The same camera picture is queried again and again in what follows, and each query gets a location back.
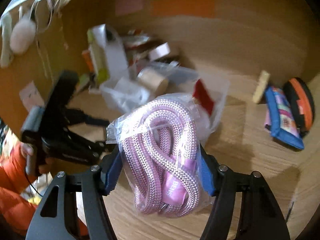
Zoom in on white fluffy pompom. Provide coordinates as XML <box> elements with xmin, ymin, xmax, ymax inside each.
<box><xmin>10</xmin><ymin>18</ymin><xmax>36</xmax><ymax>55</ymax></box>

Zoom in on black orange round case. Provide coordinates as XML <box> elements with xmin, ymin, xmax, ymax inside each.
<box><xmin>283</xmin><ymin>77</ymin><xmax>315</xmax><ymax>138</ymax></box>

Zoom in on cream lotion bottle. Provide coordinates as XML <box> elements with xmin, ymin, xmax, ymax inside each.
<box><xmin>252</xmin><ymin>70</ymin><xmax>270</xmax><ymax>104</ymax></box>

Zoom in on red hat gnome doll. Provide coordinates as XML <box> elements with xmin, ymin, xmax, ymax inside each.
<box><xmin>193</xmin><ymin>79</ymin><xmax>215</xmax><ymax>116</ymax></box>

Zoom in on beige paper cup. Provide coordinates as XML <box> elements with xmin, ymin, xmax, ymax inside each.
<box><xmin>137</xmin><ymin>67</ymin><xmax>169</xmax><ymax>96</ymax></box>

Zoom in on small white cardboard box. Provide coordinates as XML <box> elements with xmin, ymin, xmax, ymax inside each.
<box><xmin>148</xmin><ymin>43</ymin><xmax>171</xmax><ymax>61</ymax></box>

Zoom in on pink rope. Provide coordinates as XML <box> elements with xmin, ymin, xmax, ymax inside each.
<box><xmin>106</xmin><ymin>93</ymin><xmax>217</xmax><ymax>218</ymax></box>

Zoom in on green orange tube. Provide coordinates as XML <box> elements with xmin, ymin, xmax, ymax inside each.
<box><xmin>75</xmin><ymin>74</ymin><xmax>90</xmax><ymax>93</ymax></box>

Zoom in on left hand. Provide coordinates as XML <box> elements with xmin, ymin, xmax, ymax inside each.
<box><xmin>20</xmin><ymin>143</ymin><xmax>54</xmax><ymax>174</ymax></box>

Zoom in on orange sleeved forearm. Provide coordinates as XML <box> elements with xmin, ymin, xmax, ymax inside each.
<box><xmin>1</xmin><ymin>142</ymin><xmax>37</xmax><ymax>239</ymax></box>

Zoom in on blue patchwork pencil pouch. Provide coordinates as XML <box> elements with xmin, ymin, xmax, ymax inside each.
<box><xmin>264</xmin><ymin>86</ymin><xmax>304</xmax><ymax>150</ymax></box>

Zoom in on orange sticky note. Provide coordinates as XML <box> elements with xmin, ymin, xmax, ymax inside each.
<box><xmin>151</xmin><ymin>0</ymin><xmax>215</xmax><ymax>18</ymax></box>

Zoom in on orange book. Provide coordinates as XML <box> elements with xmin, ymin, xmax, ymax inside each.
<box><xmin>81</xmin><ymin>50</ymin><xmax>94</xmax><ymax>73</ymax></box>

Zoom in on pink sticky note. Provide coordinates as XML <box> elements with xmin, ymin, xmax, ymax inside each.
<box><xmin>115</xmin><ymin>0</ymin><xmax>144</xmax><ymax>16</ymax></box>

